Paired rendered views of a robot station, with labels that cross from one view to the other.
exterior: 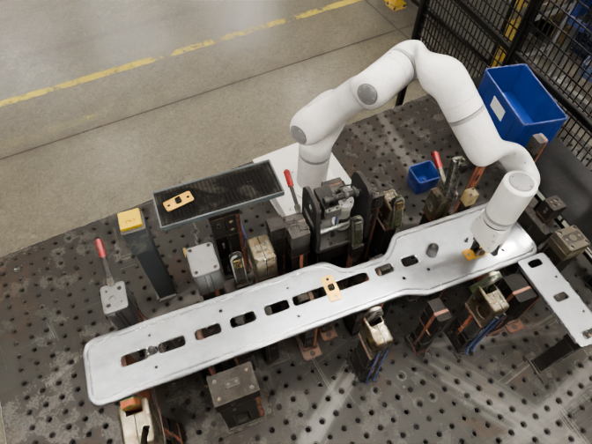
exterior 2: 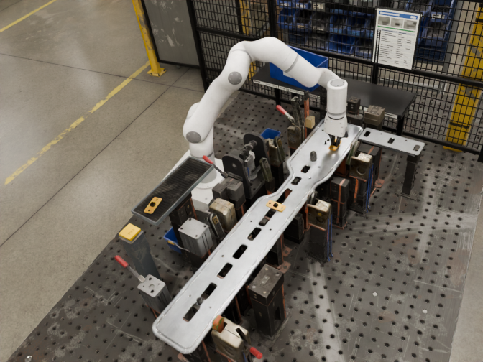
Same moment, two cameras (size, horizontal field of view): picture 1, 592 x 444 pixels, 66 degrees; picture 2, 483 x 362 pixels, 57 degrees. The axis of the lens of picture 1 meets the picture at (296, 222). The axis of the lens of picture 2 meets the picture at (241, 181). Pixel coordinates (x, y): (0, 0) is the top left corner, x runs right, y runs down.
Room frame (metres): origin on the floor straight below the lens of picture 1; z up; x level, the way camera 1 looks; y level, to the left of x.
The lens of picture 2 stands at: (-0.47, 0.61, 2.38)
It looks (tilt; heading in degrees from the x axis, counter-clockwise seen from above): 43 degrees down; 332
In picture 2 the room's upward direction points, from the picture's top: 9 degrees counter-clockwise
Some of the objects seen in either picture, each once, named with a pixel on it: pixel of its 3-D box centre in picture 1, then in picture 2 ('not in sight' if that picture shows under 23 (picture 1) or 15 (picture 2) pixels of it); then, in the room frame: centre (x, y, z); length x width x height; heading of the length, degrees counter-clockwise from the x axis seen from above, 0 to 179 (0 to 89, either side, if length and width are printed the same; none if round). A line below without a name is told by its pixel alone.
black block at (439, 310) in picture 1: (428, 328); (339, 203); (0.54, -0.42, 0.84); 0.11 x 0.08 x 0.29; 21
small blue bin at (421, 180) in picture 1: (422, 178); (269, 141); (1.24, -0.53, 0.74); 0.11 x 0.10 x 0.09; 111
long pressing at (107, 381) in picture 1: (326, 292); (274, 210); (0.59, -0.09, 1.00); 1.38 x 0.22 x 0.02; 111
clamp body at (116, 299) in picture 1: (132, 321); (162, 311); (0.54, 0.50, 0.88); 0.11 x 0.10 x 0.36; 21
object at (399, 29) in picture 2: not in sight; (394, 39); (0.88, -1.09, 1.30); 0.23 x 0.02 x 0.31; 21
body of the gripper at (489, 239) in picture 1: (492, 228); (336, 122); (0.73, -0.56, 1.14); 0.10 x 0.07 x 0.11; 21
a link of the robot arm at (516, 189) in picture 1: (512, 196); (336, 95); (0.73, -0.56, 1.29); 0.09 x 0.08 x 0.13; 140
